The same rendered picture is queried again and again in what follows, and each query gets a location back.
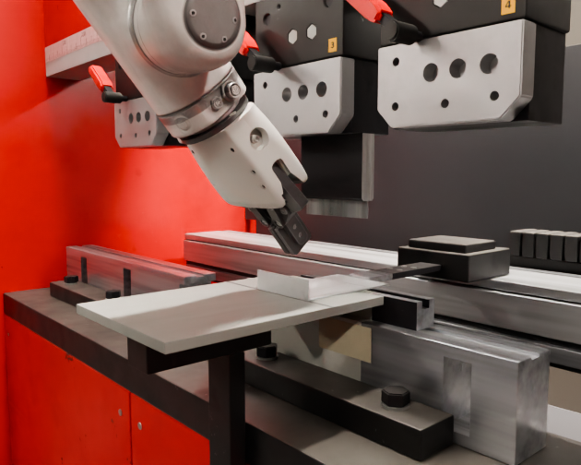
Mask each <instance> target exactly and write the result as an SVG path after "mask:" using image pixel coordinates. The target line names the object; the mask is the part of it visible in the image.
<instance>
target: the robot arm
mask: <svg viewBox="0 0 581 465"><path fill-rule="evenodd" d="M73 1H74V3H75V4H76V5H77V7H78V9H79V10H80V11H81V13H82V14H83V15H84V17H85V18H86V19H87V21H88V22H89V24H90V25H91V27H92V28H93V29H94V30H95V31H96V32H97V34H98V35H99V37H100V38H101V40H102V41H103V42H104V44H105V45H106V46H107V48H108V49H109V51H110V52H111V53H112V55H113V56H114V58H115V59H116V60H117V62H118V63H119V65H120V66H121V67H122V69H123V70H124V71H125V73H126V74H127V75H128V76H129V78H130V79H131V80H132V82H133V83H134V84H135V86H136V87H137V89H138V90H139V92H140V93H141V94H142V96H143V97H144V98H145V100H146V101H147V102H148V104H149V106H150V107H151V108H152V110H153V111H154V112H155V114H156V115H157V116H158V117H159V119H160V120H161V122H162V123H163V124H164V126H165V127H166V128H167V130H168V131H169V133H170V134H171V135H172V137H177V138H180V139H181V141H182V142H183V143H184V144H185V145H187V147H188V148H189V149H190V151H191V153H192V155H193V156H194V158H195V160H196V162H197V163H198V165H199V167H200V168H201V170H202V171H203V173H204V174H205V176H206V177H207V179H208V180H209V181H210V183H211V184H212V185H213V187H214V188H215V189H216V191H217V192H218V193H219V195H220V196H221V197H222V198H223V199H224V200H225V201H226V202H227V203H228V204H230V205H233V206H237V207H243V208H246V209H249V210H250V211H252V212H253V213H254V215H255V216H256V217H257V218H258V220H259V221H260V222H261V223H262V224H263V225H264V226H266V227H268V226H269V225H270V227H269V228H268V229H269V231H270V232H271V234H272V235H273V237H274V238H275V239H276V241H277V242H278V244H279V246H280V247H281V248H282V250H283V251H284V253H285V254H292V255H298V254H299V252H300V251H301V250H302V248H303V247H304V246H305V245H306V243H307V242H308V241H309V240H310V238H311V234H310V232H309V230H308V229H307V227H306V226H305V224H304V223H303V221H302V219H301V218H300V216H299V215H298V213H297V211H301V210H302V209H303V208H304V206H305V205H306V204H307V203H308V199H307V198H306V197H305V195H304V194H303V193H302V192H301V191H300V189H299V188H298V187H297V186H296V185H295V184H302V183H304V182H306V180H307V174H306V172H305V170H304V168H303V167H302V165H301V164H300V162H299V161H298V159H297V158H296V156H295V155H294V153H293V152H292V150H291V149H290V147H289V146H288V144H287V143H286V141H285V140H284V139H283V137H282V136H281V135H280V133H279V132H278V130H277V129H276V128H275V127H274V126H273V125H272V124H271V122H270V121H269V120H268V119H267V118H266V116H265V115H264V114H263V113H262V112H261V111H260V110H259V109H258V108H257V107H256V106H255V105H254V104H253V103H252V102H248V99H247V97H246V96H245V91H246V87H245V85H244V84H243V81H242V80H241V78H240V77H239V75H238V73H237V72H236V70H235V69H234V67H233V65H232V64H231V62H230V61H231V60H232V59H233V58H234V57H235V55H236V54H237V53H238V52H239V51H240V49H241V46H242V44H243V39H244V34H245V26H246V22H245V6H244V0H73Z"/></svg>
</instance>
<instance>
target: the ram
mask: <svg viewBox="0 0 581 465"><path fill-rule="evenodd" d="M259 1H262V0H244V6H245V15H250V16H254V17H255V4H256V2H259ZM43 14H44V37H45V47H47V46H50V45H52V44H54V43H56V42H59V41H61V40H63V39H65V38H67V37H69V36H71V35H73V34H75V33H78V32H80V31H82V30H84V29H86V28H88V27H91V25H90V24H89V22H88V21H87V19H86V18H85V17H84V15H83V14H82V13H81V11H80V10H79V9H78V7H77V5H76V4H75V3H74V1H73V0H43ZM90 66H100V67H102V68H103V70H104V71H105V73H109V72H112V71H114V70H115V58H114V56H113V55H112V53H111V52H110V51H109V49H108V48H107V46H106V45H105V44H104V42H103V41H98V42H94V43H93V44H90V45H88V46H85V47H83V48H81V49H78V50H76V51H74V52H72V53H69V54H65V55H63V56H61V57H58V58H56V59H53V60H52V61H49V62H47V63H46V77H48V78H64V79H74V80H84V79H88V78H91V75H90V73H89V67H90Z"/></svg>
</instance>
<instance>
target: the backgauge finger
mask: <svg viewBox="0 0 581 465"><path fill-rule="evenodd" d="M509 269H510V249H509V248H503V247H495V241H494V240H484V239H474V238H465V237H455V236H445V235H437V236H429V237H422V238H413V239H409V245H407V246H400V247H399V248H398V249H397V266H396V267H391V268H380V269H374V270H368V271H363V272H357V273H351V274H349V277H354V278H359V279H364V280H373V281H379V282H381V281H386V280H395V279H400V278H406V277H410V276H415V275H420V276H426V277H432V278H437V279H443V280H454V281H460V282H465V283H469V282H473V281H477V280H485V279H489V278H493V277H498V276H502V275H506V274H509Z"/></svg>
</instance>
